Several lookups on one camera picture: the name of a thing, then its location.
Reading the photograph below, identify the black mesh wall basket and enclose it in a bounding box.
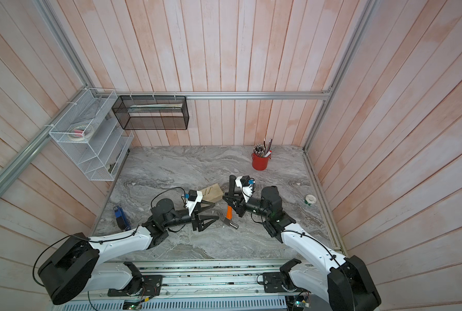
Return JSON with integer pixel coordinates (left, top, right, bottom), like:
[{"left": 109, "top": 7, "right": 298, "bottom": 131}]
[{"left": 112, "top": 95, "right": 190, "bottom": 130}]

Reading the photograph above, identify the claw hammer orange black handle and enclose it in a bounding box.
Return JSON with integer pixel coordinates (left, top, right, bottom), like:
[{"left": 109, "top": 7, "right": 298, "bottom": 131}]
[{"left": 224, "top": 175, "right": 239, "bottom": 229}]

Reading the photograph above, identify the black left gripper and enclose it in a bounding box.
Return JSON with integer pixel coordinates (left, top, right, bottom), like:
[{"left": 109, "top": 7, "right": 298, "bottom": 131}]
[{"left": 163, "top": 198, "right": 219, "bottom": 232}]

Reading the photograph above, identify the green white tape roll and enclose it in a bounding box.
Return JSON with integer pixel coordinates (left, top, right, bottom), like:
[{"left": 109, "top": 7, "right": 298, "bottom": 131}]
[{"left": 304, "top": 194, "right": 317, "bottom": 206}]

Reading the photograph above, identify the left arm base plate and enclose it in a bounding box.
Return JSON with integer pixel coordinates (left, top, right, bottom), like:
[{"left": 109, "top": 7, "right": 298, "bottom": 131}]
[{"left": 107, "top": 262, "right": 163, "bottom": 299}]

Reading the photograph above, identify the aluminium mounting rail bed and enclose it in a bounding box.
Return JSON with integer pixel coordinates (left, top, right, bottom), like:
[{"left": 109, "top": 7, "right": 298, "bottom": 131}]
[{"left": 50, "top": 259, "right": 376, "bottom": 311}]

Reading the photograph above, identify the white wire wall shelf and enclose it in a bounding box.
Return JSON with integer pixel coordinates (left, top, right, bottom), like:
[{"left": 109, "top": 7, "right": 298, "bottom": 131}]
[{"left": 49, "top": 88, "right": 134, "bottom": 181}]

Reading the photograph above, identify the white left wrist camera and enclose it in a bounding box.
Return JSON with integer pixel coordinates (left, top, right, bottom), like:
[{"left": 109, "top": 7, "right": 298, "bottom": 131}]
[{"left": 185, "top": 190, "right": 203, "bottom": 216}]

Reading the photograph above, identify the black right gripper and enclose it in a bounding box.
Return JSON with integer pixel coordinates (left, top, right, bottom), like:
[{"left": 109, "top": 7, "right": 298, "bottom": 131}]
[{"left": 225, "top": 192, "right": 273, "bottom": 222}]

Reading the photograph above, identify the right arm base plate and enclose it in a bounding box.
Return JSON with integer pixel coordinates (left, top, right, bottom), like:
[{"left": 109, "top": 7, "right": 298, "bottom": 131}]
[{"left": 257, "top": 259, "right": 302, "bottom": 293}]

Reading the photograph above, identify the red metal pencil bucket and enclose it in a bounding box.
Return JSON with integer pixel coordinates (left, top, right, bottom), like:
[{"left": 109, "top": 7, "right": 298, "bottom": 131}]
[{"left": 252, "top": 152, "right": 272, "bottom": 171}]

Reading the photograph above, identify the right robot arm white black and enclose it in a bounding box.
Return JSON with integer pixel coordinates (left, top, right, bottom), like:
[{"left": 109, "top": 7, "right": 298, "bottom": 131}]
[{"left": 223, "top": 186, "right": 381, "bottom": 310}]

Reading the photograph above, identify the bundle of pencils and pens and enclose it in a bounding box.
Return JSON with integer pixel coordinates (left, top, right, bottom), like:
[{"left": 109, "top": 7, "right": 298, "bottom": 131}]
[{"left": 253, "top": 139, "right": 272, "bottom": 158}]

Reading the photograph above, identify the roll of tape on shelf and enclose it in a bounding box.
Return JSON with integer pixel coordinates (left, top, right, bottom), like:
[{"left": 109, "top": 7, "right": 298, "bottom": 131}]
[{"left": 66, "top": 124, "right": 95, "bottom": 142}]

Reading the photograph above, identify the aluminium frame rail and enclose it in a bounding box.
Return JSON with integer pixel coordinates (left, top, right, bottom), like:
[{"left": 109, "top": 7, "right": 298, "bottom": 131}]
[{"left": 0, "top": 1, "right": 380, "bottom": 198}]

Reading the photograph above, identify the pale wooden block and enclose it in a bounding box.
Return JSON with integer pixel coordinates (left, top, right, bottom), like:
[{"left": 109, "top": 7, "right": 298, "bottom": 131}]
[{"left": 201, "top": 183, "right": 224, "bottom": 203}]

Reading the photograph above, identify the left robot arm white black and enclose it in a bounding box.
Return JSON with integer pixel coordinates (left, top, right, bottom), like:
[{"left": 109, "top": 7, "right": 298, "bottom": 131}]
[{"left": 32, "top": 198, "right": 218, "bottom": 305}]

